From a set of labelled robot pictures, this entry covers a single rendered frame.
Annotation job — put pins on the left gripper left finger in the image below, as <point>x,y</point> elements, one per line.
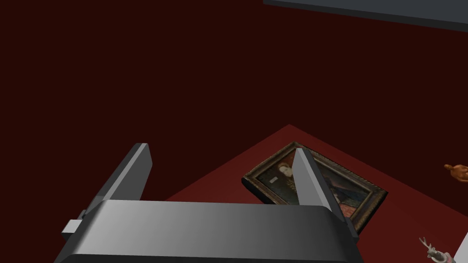
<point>128,177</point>

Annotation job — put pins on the orange-brown hand figure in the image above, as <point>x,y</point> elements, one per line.
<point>459,172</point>

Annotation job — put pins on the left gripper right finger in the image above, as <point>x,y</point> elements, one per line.
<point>310,182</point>

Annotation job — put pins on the grey deer head ornament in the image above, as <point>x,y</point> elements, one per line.
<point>435,251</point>

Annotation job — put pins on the framed portrait painting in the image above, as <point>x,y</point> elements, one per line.
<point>351,191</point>

